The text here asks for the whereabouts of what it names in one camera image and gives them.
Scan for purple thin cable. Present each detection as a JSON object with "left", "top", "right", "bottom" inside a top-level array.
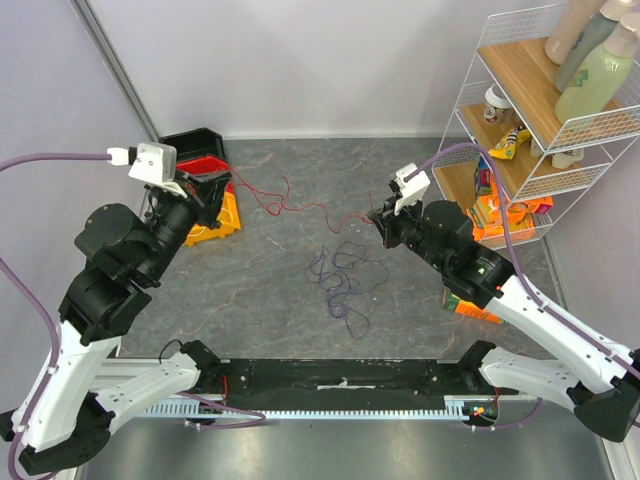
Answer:
[{"left": 305, "top": 240, "right": 390, "bottom": 341}]

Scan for red thin cable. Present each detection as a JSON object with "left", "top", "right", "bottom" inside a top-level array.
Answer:
[{"left": 227, "top": 167, "right": 376, "bottom": 236}]

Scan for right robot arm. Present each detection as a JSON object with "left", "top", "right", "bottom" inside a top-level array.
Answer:
[{"left": 367, "top": 198, "right": 639, "bottom": 443}]

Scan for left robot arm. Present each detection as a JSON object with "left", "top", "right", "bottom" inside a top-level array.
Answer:
[{"left": 1, "top": 172, "right": 231, "bottom": 479}]

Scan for red plastic bin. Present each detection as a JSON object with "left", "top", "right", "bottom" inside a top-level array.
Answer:
[{"left": 176, "top": 155, "right": 231, "bottom": 177}]

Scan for yellow plastic bin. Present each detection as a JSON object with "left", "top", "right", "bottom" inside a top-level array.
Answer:
[{"left": 184, "top": 189, "right": 242, "bottom": 247}]

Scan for black plastic bin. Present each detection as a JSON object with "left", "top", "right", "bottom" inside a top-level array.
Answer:
[{"left": 160, "top": 128, "right": 226, "bottom": 163}]

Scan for orange snack boxes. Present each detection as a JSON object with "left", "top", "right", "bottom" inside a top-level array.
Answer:
[{"left": 466, "top": 178, "right": 554, "bottom": 241}]

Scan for green orange box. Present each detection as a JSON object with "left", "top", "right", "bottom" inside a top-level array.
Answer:
[{"left": 442, "top": 288, "right": 504, "bottom": 324}]

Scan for colourful small carton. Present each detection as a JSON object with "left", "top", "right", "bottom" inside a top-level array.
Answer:
[{"left": 474, "top": 155, "right": 493, "bottom": 198}]

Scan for yellow snack bag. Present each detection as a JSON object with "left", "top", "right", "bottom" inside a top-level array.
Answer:
[{"left": 488, "top": 125, "right": 531, "bottom": 160}]

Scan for paper coffee cup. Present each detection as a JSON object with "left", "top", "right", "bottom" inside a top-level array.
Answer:
[{"left": 483, "top": 83, "right": 512, "bottom": 124}]

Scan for small white bottle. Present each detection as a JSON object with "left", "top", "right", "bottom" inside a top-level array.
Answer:
[{"left": 529, "top": 140, "right": 585, "bottom": 170}]

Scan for green lotion bottle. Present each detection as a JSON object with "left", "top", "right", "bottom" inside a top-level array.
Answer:
[{"left": 554, "top": 12, "right": 639, "bottom": 130}]

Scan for beige bottle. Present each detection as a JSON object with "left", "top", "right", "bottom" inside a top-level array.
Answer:
[{"left": 544, "top": 0, "right": 604, "bottom": 65}]

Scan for grey green bottle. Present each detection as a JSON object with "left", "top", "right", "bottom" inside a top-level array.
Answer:
[{"left": 554, "top": 0, "right": 638, "bottom": 93}]

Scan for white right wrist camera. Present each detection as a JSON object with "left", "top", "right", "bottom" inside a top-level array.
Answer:
[{"left": 391, "top": 163, "right": 430, "bottom": 216}]

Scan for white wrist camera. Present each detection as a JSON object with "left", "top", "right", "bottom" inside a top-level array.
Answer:
[
  {"left": 107, "top": 143, "right": 186, "bottom": 197},
  {"left": 391, "top": 163, "right": 430, "bottom": 216}
]

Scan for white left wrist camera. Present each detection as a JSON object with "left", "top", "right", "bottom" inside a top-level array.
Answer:
[{"left": 107, "top": 143, "right": 186, "bottom": 197}]

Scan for white wire shelf rack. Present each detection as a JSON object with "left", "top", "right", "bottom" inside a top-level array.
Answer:
[{"left": 440, "top": 4, "right": 639, "bottom": 244}]

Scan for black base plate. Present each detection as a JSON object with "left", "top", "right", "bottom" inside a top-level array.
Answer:
[{"left": 189, "top": 359, "right": 495, "bottom": 411}]

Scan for slotted cable duct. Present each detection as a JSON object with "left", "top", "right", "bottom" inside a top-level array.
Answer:
[{"left": 144, "top": 395, "right": 476, "bottom": 420}]

